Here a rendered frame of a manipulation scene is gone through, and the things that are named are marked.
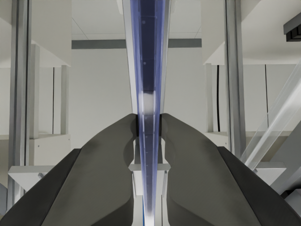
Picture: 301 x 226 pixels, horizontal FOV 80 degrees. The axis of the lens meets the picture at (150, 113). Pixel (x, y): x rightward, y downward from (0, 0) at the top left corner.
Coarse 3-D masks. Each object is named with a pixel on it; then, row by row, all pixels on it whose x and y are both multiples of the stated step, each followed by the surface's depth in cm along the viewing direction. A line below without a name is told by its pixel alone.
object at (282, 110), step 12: (300, 60) 12; (300, 72) 12; (288, 84) 13; (300, 84) 12; (288, 96) 13; (300, 96) 13; (276, 108) 14; (288, 108) 14; (264, 120) 16; (276, 120) 15; (288, 120) 15; (264, 132) 16; (276, 132) 16; (252, 144) 18; (264, 144) 17; (252, 156) 18; (252, 168) 20
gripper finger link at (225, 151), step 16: (224, 160) 8; (240, 176) 7; (256, 176) 7; (256, 192) 6; (272, 192) 6; (256, 208) 6; (272, 208) 6; (288, 208) 6; (272, 224) 5; (288, 224) 5
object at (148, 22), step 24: (144, 0) 7; (144, 24) 8; (144, 48) 8; (144, 72) 9; (144, 96) 10; (144, 120) 12; (144, 144) 13; (144, 168) 15; (144, 192) 19; (144, 216) 24
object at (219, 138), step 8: (224, 48) 75; (224, 56) 75; (208, 64) 100; (224, 64) 75; (208, 72) 100; (208, 80) 99; (208, 88) 99; (208, 96) 99; (208, 104) 99; (208, 112) 99; (208, 120) 98; (208, 128) 98; (208, 136) 94; (216, 136) 83; (224, 136) 74; (248, 136) 70; (280, 136) 70; (216, 144) 83; (224, 144) 74; (248, 144) 70; (272, 144) 70; (280, 144) 70; (272, 152) 70; (264, 160) 70
